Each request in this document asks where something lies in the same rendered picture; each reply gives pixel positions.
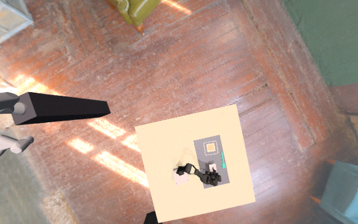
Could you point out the cream tile with dark blue rectangle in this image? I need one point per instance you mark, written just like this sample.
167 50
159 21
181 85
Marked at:
211 147

